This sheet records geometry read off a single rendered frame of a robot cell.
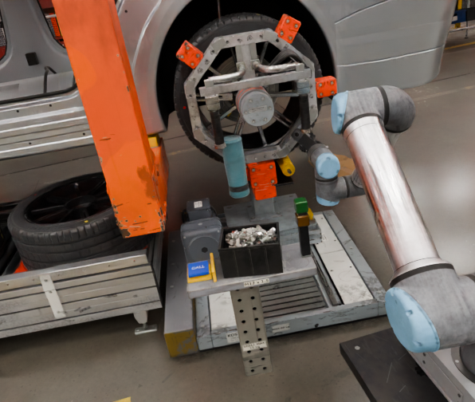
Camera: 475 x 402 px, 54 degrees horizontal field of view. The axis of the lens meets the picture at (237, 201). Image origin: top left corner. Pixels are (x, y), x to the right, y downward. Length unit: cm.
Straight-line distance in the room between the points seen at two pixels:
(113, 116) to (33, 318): 97
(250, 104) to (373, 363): 102
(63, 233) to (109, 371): 59
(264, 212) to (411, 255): 130
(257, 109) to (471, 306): 109
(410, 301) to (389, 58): 141
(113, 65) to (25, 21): 244
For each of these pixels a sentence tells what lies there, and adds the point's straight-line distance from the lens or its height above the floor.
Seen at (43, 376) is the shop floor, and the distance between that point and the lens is 217.
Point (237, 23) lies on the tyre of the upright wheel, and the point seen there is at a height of 116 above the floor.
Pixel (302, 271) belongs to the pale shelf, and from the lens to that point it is 155.
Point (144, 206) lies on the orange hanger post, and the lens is 173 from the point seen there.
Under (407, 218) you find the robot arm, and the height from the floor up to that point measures 76.
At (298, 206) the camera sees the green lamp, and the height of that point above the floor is 65.
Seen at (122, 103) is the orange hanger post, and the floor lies 102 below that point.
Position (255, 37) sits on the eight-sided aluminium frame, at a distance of 195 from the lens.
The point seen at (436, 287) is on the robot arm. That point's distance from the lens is 112.
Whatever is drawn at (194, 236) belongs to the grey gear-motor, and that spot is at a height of 39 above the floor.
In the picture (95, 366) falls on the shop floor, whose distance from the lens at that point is 210.
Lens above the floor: 134
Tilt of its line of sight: 26 degrees down
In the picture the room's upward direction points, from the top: 10 degrees counter-clockwise
